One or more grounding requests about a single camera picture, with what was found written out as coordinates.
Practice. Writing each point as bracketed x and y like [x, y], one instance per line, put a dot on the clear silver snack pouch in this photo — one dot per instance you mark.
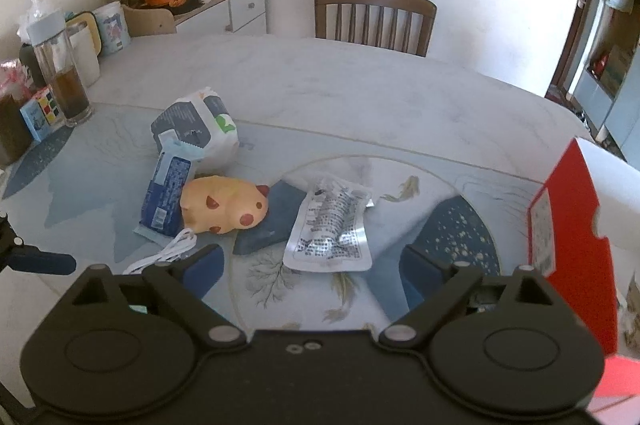
[328, 235]

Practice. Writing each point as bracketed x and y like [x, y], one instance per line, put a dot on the glass bottle with tea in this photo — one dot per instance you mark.
[55, 57]

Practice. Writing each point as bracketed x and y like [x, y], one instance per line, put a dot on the red cardboard box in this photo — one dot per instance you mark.
[584, 237]

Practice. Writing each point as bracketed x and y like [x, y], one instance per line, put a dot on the blue snack bar packet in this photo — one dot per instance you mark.
[160, 216]

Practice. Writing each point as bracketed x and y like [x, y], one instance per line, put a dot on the white side cabinet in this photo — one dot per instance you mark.
[239, 17]

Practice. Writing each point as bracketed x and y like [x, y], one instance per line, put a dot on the brown wooden chair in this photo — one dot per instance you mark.
[398, 25]

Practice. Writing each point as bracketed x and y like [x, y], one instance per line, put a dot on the white printed mug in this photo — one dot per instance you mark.
[113, 27]

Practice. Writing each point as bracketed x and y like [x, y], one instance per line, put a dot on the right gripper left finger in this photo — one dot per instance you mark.
[179, 289]

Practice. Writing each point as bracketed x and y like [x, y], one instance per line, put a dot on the colourful cube box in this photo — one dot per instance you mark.
[41, 114]

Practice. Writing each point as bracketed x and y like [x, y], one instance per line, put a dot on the cardboard box on cabinet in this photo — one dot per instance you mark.
[149, 22]

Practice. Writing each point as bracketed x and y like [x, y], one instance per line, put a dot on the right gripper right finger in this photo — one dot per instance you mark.
[436, 291]

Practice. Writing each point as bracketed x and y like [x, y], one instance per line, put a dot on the dark brown mug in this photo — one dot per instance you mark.
[15, 138]

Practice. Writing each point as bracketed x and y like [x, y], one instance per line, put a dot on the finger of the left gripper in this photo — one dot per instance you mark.
[42, 263]

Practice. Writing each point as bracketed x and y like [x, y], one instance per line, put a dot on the white grey wipes pack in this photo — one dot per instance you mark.
[200, 119]

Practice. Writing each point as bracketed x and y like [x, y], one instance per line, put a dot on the orange pig toy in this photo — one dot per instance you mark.
[219, 205]

